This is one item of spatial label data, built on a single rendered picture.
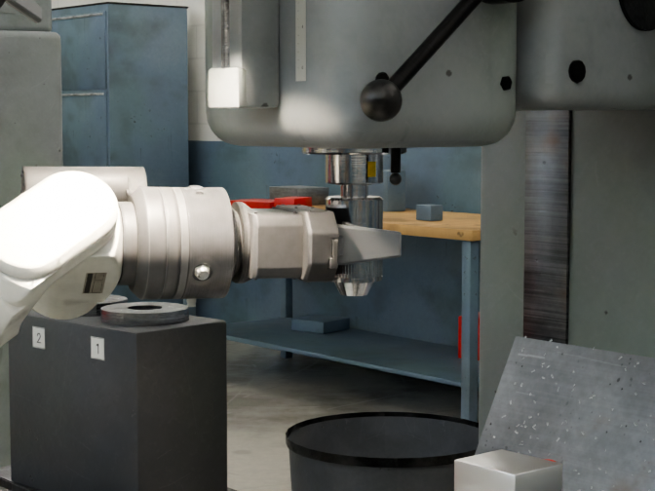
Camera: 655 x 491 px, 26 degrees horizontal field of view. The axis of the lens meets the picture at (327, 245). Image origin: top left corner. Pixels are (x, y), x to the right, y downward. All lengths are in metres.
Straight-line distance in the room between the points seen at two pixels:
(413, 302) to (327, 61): 6.28
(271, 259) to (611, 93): 0.32
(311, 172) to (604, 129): 6.47
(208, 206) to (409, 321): 6.26
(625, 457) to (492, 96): 0.44
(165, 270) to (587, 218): 0.54
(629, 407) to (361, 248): 0.40
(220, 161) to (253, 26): 7.51
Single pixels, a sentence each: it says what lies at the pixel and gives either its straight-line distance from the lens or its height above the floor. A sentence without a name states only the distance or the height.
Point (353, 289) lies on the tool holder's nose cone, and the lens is 1.15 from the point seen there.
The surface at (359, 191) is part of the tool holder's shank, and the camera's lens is 1.14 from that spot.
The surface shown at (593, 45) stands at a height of 1.39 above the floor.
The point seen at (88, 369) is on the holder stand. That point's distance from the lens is 1.45.
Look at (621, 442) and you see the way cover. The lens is 1.41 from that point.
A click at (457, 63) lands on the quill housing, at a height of 1.37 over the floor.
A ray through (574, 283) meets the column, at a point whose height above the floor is 1.16.
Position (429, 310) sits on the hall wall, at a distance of 7.22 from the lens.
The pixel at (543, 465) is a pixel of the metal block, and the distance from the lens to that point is 1.05.
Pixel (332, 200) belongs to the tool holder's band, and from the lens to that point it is 1.14.
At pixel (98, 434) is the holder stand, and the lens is 1.45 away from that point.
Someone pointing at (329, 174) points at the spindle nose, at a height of 1.29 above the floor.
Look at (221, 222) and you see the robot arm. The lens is 1.09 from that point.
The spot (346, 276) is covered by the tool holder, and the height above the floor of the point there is 1.21.
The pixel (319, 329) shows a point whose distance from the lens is 7.31.
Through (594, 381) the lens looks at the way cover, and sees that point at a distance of 1.46.
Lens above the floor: 1.33
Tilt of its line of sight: 5 degrees down
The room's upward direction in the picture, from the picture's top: straight up
